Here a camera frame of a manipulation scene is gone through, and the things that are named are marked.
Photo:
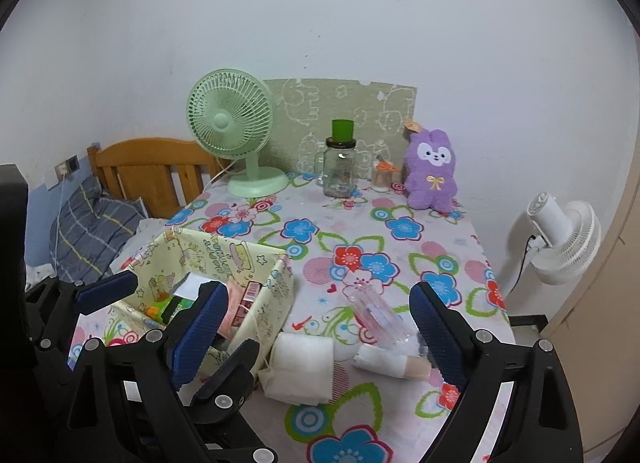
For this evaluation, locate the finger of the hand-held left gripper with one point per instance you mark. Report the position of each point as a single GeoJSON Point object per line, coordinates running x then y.
{"type": "Point", "coordinates": [107, 290]}
{"type": "Point", "coordinates": [235, 373]}

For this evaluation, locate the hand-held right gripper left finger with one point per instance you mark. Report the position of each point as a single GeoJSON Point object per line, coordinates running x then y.
{"type": "Point", "coordinates": [200, 333]}

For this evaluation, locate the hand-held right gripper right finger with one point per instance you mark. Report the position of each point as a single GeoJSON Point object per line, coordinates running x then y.
{"type": "Point", "coordinates": [440, 338]}

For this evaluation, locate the beige sock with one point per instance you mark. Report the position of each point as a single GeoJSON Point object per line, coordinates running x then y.
{"type": "Point", "coordinates": [395, 365]}

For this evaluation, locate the white fluffy pack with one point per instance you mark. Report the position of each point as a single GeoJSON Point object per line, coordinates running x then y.
{"type": "Point", "coordinates": [300, 368]}

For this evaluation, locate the clear plastic pack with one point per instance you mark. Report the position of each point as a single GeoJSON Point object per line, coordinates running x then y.
{"type": "Point", "coordinates": [375, 313]}

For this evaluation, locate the yellow printed fabric storage box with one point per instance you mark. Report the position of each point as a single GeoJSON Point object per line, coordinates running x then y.
{"type": "Point", "coordinates": [225, 255]}

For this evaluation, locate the white crumpled cloth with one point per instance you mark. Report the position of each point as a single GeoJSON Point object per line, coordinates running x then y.
{"type": "Point", "coordinates": [40, 275]}

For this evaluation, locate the flat white pack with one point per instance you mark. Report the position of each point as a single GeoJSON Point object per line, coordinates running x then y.
{"type": "Point", "coordinates": [192, 285]}

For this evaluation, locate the grey plaid pillow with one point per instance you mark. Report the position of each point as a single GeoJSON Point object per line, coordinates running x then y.
{"type": "Point", "coordinates": [90, 228]}

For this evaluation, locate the floral tablecloth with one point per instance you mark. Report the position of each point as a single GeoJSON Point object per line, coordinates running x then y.
{"type": "Point", "coordinates": [450, 253]}

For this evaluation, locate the black stand base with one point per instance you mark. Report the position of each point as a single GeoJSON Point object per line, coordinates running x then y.
{"type": "Point", "coordinates": [525, 321]}

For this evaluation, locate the wooden bed headboard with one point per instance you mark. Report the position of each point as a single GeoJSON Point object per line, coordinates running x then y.
{"type": "Point", "coordinates": [145, 173]}

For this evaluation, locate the white standing fan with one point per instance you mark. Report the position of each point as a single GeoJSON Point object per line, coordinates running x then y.
{"type": "Point", "coordinates": [565, 238]}

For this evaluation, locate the purple plush bunny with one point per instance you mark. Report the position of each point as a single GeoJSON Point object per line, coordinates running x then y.
{"type": "Point", "coordinates": [432, 178]}

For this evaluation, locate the cotton swab container orange lid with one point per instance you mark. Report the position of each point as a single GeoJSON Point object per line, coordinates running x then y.
{"type": "Point", "coordinates": [382, 178]}

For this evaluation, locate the glass mug jar green lid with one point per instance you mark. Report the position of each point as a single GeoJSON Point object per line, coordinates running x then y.
{"type": "Point", "coordinates": [340, 173]}

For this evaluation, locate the green desk fan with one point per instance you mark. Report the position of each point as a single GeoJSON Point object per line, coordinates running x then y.
{"type": "Point", "coordinates": [227, 118]}

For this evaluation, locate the green patterned board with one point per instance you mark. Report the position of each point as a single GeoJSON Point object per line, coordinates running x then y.
{"type": "Point", "coordinates": [310, 113]}

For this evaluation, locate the wall socket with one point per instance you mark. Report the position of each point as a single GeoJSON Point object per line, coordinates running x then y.
{"type": "Point", "coordinates": [66, 166]}

